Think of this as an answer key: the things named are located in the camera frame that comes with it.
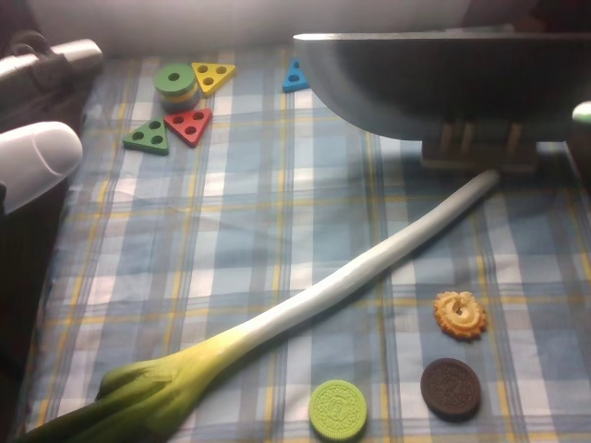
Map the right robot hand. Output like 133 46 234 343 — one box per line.
566 100 591 161

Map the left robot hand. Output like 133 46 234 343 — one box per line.
0 39 103 216

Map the large steel kitchen knife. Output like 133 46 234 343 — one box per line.
293 27 591 142

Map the wooden peg board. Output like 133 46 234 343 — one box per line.
420 117 541 174

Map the green leek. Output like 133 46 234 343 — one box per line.
13 169 502 443

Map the green three-hole triangle block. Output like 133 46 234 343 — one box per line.
122 117 171 156

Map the red three-hole triangle block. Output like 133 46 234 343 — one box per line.
163 108 213 148

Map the yellow three-hole triangle block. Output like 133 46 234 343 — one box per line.
191 62 236 97

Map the white backdrop board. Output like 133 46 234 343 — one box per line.
27 0 523 59

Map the blue plaid table cloth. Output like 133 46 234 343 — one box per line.
13 50 591 443

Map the swirled butter cookie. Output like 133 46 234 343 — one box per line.
432 290 488 341

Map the blue three-hole triangle block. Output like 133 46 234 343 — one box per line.
282 57 309 93

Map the brown sandwich cookie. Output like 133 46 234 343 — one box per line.
419 357 482 422

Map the green sandwich cookie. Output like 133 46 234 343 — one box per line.
308 378 369 442

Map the green wooden ring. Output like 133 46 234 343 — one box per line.
153 63 198 101

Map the blue wooden ring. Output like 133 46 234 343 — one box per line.
161 96 201 114

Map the yellow wooden ring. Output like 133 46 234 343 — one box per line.
159 89 200 105

